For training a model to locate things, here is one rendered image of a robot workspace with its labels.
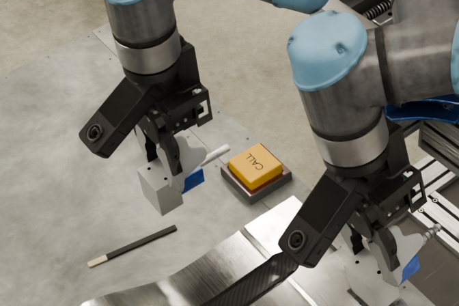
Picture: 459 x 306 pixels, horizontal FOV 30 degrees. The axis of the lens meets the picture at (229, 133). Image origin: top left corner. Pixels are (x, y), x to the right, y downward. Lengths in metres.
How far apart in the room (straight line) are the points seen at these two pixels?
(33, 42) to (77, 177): 1.65
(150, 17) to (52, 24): 2.12
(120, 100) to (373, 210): 0.33
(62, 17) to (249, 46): 0.69
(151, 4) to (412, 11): 0.28
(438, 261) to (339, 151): 1.13
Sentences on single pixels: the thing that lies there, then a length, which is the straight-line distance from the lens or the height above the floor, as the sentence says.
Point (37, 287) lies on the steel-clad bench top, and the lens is 1.28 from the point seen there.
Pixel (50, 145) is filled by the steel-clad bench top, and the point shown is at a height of 0.80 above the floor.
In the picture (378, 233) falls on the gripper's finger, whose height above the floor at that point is 1.06.
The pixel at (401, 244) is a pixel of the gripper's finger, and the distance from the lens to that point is 1.00.
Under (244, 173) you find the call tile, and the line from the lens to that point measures 1.29.
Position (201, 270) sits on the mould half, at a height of 0.88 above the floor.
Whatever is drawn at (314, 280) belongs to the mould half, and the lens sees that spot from 1.10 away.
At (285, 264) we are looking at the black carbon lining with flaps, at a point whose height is 0.89.
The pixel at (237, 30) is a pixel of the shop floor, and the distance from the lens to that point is 2.87.
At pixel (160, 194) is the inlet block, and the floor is 0.95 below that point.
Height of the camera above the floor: 1.80
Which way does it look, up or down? 46 degrees down
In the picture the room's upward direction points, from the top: 8 degrees counter-clockwise
